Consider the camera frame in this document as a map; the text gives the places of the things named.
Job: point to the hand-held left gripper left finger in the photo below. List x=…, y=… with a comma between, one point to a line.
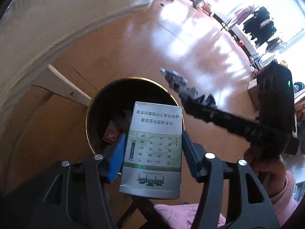
x=116, y=162

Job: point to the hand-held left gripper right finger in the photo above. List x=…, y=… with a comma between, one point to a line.
x=190, y=157

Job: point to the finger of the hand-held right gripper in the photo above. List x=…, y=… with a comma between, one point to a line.
x=226, y=120

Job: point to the red cigarette pack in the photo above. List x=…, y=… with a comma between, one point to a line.
x=112, y=133

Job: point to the white green cigarette box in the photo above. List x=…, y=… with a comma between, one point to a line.
x=154, y=148

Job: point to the black bin with gold rim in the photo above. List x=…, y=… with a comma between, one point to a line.
x=107, y=105

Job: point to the silver wrapper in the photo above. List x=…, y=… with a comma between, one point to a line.
x=178, y=81

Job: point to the person's right forearm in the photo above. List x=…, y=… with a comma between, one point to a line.
x=288, y=188

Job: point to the person's right hand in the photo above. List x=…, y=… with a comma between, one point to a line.
x=269, y=169

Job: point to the cardboard box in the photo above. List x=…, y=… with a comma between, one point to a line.
x=253, y=93

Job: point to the pink seat cushion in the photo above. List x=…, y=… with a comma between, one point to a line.
x=181, y=216

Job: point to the small red ball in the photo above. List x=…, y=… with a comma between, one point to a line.
x=241, y=43

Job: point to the dark hanging clothes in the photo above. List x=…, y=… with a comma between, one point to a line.
x=261, y=26

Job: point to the pink hanging garment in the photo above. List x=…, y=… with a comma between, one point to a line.
x=240, y=16

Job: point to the light wooden table leg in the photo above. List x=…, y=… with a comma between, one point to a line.
x=62, y=84

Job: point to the pink toy ride-on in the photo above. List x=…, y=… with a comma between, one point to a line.
x=206, y=2

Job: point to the black chair frame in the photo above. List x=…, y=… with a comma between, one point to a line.
x=140, y=210

